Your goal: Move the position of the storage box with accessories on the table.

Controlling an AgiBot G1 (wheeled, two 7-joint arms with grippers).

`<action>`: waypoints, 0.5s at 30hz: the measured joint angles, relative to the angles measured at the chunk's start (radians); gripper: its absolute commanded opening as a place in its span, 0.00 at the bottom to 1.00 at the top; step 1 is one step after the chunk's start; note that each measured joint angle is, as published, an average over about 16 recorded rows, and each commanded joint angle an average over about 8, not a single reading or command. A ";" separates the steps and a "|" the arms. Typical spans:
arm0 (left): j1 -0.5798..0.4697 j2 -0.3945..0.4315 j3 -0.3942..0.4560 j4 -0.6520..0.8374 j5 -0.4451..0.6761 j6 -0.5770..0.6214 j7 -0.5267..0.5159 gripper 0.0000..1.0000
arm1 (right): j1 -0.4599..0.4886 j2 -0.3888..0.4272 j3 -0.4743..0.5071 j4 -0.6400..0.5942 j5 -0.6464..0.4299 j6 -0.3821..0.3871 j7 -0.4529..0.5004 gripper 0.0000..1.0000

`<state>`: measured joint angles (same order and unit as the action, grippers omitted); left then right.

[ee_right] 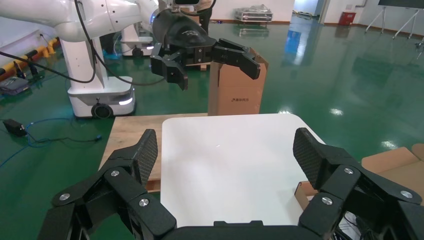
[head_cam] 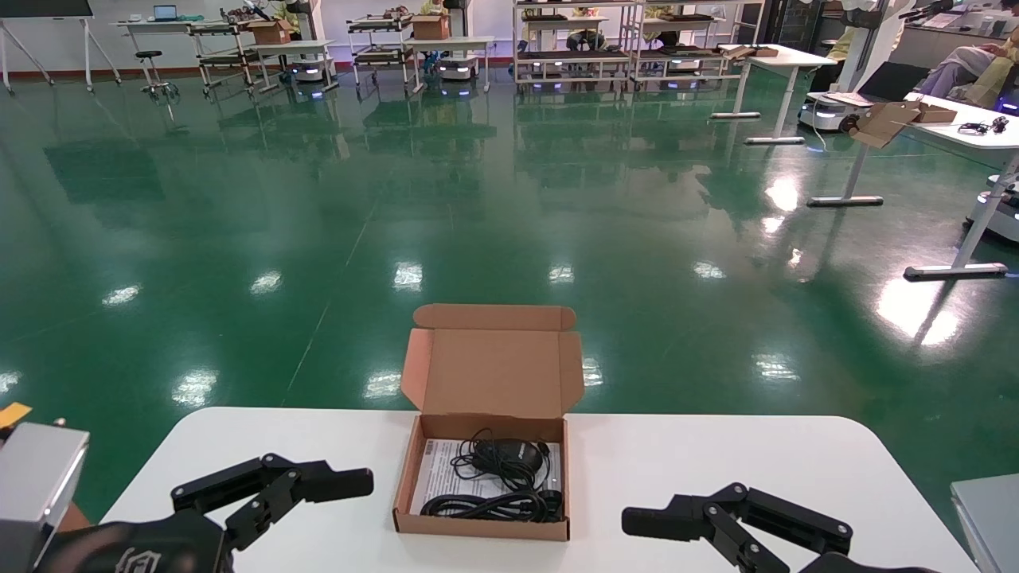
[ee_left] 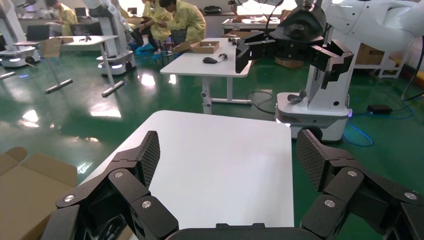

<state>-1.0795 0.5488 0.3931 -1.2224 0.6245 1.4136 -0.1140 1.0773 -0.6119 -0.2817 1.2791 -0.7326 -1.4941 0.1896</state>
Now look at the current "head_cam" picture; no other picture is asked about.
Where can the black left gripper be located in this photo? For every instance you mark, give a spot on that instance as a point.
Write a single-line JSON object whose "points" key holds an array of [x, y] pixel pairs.
{"points": [[127, 549]]}

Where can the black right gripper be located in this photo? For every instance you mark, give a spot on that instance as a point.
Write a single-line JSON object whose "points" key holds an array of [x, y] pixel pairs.
{"points": [[860, 567]]}

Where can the brown cardboard storage box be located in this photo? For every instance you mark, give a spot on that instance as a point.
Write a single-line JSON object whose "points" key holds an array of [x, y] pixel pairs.
{"points": [[493, 370]]}

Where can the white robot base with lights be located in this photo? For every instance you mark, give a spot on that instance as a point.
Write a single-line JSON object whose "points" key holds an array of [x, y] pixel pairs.
{"points": [[309, 70]]}

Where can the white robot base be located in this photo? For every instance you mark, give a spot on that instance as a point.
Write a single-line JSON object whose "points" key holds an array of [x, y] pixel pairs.
{"points": [[999, 215]]}

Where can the white printed paper manual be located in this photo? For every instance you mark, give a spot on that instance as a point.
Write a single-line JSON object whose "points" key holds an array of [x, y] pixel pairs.
{"points": [[438, 469]]}

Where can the small yellow tag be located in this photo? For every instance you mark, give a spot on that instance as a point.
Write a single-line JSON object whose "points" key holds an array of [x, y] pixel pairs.
{"points": [[12, 414]]}

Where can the tall white wheeled robot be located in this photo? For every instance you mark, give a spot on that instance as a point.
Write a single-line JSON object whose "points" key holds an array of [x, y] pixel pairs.
{"points": [[828, 111]]}

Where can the metal shelf cart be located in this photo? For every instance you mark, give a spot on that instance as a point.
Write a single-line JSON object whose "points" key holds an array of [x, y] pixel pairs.
{"points": [[382, 54], [223, 57]]}

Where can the large white table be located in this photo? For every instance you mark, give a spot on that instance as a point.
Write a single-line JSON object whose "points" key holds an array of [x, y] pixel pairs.
{"points": [[943, 131]]}

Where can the black round stool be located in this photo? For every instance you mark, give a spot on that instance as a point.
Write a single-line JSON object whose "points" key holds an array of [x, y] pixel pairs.
{"points": [[147, 56]]}

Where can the white table with T-legs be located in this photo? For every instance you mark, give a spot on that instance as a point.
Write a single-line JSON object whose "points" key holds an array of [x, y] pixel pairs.
{"points": [[800, 59]]}

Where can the white robot with column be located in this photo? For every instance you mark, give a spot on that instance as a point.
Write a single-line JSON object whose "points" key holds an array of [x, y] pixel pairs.
{"points": [[458, 68]]}

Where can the flat cardboard pieces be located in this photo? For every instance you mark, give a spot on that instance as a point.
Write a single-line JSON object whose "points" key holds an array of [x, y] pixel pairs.
{"points": [[752, 52]]}

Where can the white table with laptop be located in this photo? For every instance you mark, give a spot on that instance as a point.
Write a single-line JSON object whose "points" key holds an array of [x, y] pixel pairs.
{"points": [[143, 24]]}

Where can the open laptop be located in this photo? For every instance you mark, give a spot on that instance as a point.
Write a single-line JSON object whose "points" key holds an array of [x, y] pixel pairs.
{"points": [[165, 12]]}

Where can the white metal shelf rack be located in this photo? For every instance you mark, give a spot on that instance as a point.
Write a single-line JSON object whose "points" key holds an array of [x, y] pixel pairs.
{"points": [[573, 56], [665, 52]]}

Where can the seated person in grey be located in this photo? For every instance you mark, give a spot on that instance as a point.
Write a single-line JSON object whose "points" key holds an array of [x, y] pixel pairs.
{"points": [[955, 68]]}

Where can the seated person behind rack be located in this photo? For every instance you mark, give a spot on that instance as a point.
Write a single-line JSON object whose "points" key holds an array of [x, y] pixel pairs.
{"points": [[587, 36]]}

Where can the black board on stand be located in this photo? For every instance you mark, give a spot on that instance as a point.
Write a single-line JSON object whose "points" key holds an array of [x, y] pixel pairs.
{"points": [[40, 6]]}

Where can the grey counter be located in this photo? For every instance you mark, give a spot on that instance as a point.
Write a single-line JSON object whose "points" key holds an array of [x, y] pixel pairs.
{"points": [[955, 36]]}

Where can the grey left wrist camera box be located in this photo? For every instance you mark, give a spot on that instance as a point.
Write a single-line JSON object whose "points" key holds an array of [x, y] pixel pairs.
{"points": [[36, 477]]}

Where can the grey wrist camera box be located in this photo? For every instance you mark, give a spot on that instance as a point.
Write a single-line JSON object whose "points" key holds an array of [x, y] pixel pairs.
{"points": [[991, 525], [36, 477]]}

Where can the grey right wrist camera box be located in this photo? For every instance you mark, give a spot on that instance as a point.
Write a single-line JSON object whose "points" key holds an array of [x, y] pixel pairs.
{"points": [[991, 525]]}

